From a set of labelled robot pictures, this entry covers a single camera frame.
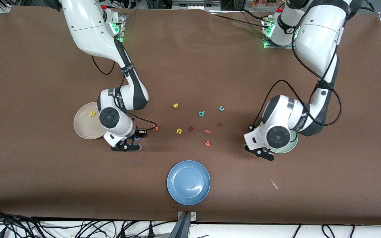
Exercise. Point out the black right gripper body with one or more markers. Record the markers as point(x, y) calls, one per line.
point(140, 133)

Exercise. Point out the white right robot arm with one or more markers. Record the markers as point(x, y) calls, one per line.
point(88, 29)

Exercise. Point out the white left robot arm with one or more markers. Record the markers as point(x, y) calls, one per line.
point(316, 33)

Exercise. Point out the beige brown plate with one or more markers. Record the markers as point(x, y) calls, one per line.
point(84, 127)

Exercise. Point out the teal letter d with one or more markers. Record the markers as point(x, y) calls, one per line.
point(201, 114)

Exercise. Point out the blue plate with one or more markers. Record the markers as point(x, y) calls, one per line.
point(188, 182)

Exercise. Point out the brown table cover sheet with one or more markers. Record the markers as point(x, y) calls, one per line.
point(190, 66)

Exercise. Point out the grey power strip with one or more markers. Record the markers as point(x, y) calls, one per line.
point(195, 6)

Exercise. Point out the white tape scrap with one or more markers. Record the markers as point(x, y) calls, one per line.
point(274, 184)

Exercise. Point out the light green plate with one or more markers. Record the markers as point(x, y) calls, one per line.
point(293, 145)

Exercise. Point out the orange decoration pieces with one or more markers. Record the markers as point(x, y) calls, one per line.
point(263, 2)

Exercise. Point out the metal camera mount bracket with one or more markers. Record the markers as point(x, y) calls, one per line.
point(184, 228)

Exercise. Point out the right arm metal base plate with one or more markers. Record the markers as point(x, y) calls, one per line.
point(122, 29)

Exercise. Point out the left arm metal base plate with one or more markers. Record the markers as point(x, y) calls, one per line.
point(270, 46)

